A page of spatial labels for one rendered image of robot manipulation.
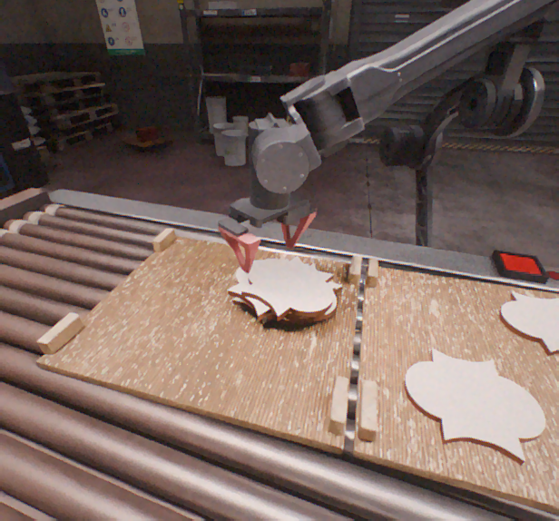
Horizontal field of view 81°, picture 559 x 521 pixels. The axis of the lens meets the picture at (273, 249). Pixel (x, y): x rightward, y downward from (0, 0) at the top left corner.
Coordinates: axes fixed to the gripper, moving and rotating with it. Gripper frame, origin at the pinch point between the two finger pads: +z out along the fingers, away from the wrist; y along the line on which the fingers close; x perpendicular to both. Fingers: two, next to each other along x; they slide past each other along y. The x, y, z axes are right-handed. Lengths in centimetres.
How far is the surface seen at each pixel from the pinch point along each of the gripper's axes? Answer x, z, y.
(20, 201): 70, 8, -21
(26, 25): 628, -38, 124
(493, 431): -34.1, 6.3, 0.3
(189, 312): 5.6, 8.3, -12.0
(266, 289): -3.8, 2.4, -4.2
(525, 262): -29, 7, 43
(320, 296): -10.3, 2.3, 0.3
